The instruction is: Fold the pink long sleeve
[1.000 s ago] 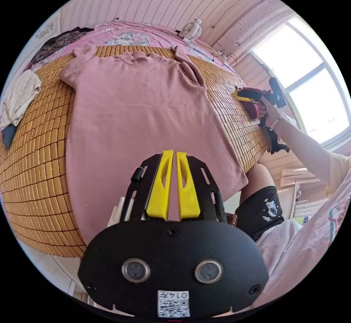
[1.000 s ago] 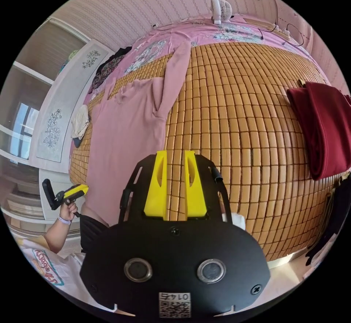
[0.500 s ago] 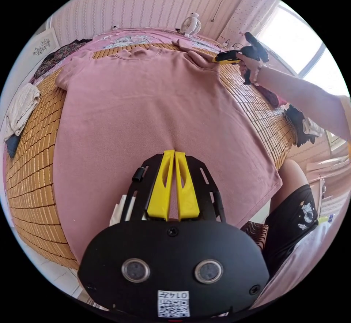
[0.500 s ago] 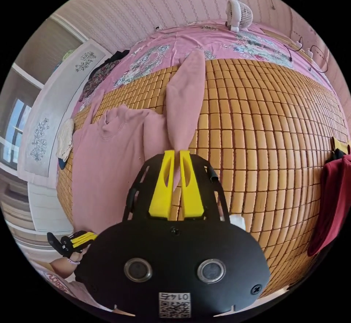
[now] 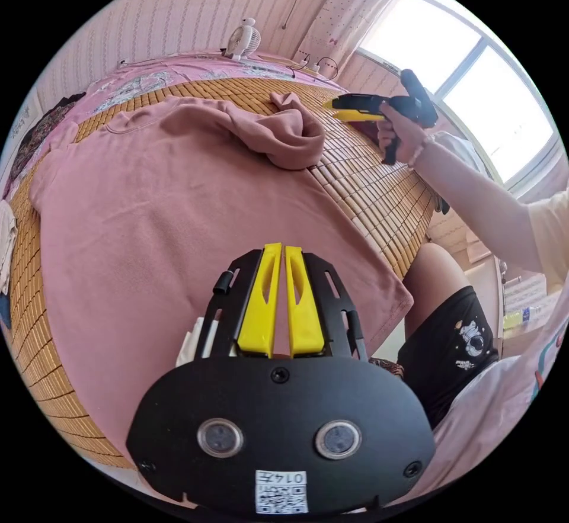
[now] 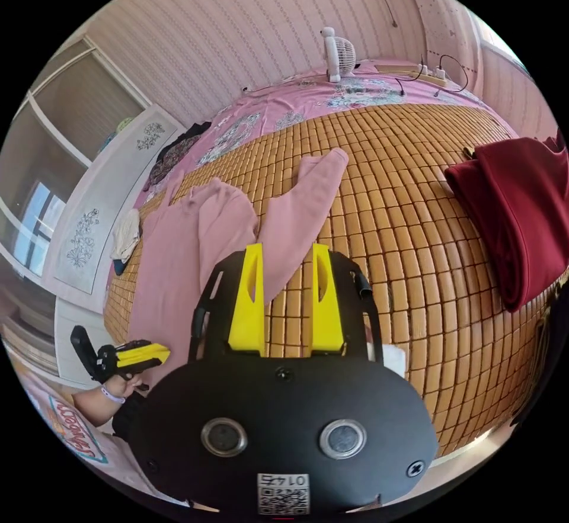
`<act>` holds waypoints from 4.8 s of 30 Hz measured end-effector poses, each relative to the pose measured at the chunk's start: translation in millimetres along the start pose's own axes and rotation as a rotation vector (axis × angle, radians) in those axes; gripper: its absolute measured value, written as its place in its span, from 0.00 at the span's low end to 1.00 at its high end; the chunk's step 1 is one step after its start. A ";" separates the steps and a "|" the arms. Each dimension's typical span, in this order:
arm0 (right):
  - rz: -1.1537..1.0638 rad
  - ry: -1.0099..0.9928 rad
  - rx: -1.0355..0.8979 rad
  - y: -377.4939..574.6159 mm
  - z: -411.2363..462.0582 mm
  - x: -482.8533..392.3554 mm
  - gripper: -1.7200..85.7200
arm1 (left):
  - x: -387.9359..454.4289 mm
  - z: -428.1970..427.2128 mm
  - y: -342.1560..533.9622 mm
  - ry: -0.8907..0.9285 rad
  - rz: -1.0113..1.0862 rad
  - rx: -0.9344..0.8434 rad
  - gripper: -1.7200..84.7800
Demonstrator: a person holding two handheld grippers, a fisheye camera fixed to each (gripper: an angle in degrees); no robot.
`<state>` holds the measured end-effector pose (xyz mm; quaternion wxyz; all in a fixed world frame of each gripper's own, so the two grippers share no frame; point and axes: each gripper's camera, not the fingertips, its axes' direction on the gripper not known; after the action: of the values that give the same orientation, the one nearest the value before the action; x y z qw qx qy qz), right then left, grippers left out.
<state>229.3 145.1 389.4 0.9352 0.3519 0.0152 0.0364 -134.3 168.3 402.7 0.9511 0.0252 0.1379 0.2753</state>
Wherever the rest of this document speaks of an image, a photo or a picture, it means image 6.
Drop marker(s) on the white fan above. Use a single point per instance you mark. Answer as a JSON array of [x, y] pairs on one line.
[[338, 55]]

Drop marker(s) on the dark floral pile of clothes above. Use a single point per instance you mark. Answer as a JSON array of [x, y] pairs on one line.
[[175, 152]]

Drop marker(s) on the window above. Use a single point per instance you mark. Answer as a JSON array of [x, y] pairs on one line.
[[40, 221]]

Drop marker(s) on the person's left hand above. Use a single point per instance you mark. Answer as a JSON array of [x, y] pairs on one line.
[[119, 389]]

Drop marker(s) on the person's left forearm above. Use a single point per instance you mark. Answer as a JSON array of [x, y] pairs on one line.
[[95, 407]]

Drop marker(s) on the white cupboard with floral doors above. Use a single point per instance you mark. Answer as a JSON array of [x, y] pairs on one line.
[[89, 141]]

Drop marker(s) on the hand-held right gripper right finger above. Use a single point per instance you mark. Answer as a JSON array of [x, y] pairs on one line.
[[326, 314]]

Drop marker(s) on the cream pile of clothes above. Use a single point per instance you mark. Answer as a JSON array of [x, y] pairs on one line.
[[126, 234]]

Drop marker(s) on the bed with woven mat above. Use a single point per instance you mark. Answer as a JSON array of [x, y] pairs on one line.
[[400, 243]]

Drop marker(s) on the white power strip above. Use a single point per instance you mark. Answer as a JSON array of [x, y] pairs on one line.
[[429, 72]]

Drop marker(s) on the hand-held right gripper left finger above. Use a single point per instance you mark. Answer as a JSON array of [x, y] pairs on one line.
[[247, 310]]

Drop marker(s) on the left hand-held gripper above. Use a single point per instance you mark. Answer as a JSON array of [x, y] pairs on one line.
[[106, 363]]

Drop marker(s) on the pink long sleeve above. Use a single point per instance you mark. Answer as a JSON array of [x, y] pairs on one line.
[[178, 265]]

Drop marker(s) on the dark red garment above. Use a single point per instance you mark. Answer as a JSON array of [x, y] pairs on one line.
[[511, 212]]

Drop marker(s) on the person's body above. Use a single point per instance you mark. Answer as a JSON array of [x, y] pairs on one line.
[[80, 441]]

